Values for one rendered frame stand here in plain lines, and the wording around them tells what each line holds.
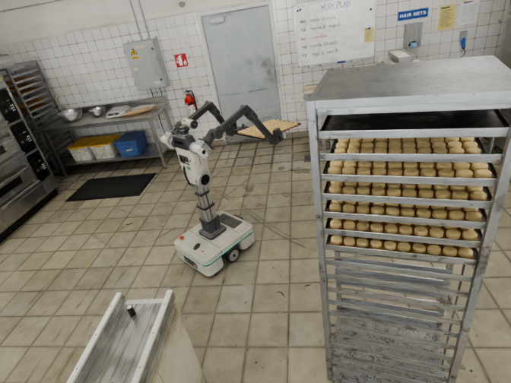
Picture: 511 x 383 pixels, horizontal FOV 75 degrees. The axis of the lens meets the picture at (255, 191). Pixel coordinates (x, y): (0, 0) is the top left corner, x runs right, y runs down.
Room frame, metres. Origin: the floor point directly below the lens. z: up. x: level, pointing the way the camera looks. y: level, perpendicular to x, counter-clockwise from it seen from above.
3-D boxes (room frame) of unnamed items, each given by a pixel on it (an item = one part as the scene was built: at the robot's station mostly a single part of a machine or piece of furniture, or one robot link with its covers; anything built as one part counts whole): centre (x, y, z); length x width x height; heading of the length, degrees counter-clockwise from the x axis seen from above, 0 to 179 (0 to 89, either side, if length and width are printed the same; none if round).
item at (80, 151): (5.56, 2.73, 0.36); 0.47 x 0.39 x 0.26; 167
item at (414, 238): (1.04, -0.54, 1.23); 0.64 x 0.03 x 0.03; 65
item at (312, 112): (1.14, -0.25, 0.97); 0.03 x 0.03 x 1.70; 65
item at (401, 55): (4.40, -2.14, 1.23); 0.58 x 0.19 x 0.07; 169
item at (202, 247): (2.66, 0.47, 0.24); 0.68 x 0.53 x 0.41; 131
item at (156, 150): (5.45, 2.19, 0.49); 1.90 x 0.72 x 0.98; 79
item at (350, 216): (1.04, -0.54, 1.32); 0.64 x 0.03 x 0.03; 65
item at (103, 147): (5.48, 2.34, 0.36); 0.47 x 0.38 x 0.26; 169
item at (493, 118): (1.21, -0.63, 1.68); 0.60 x 0.40 x 0.02; 65
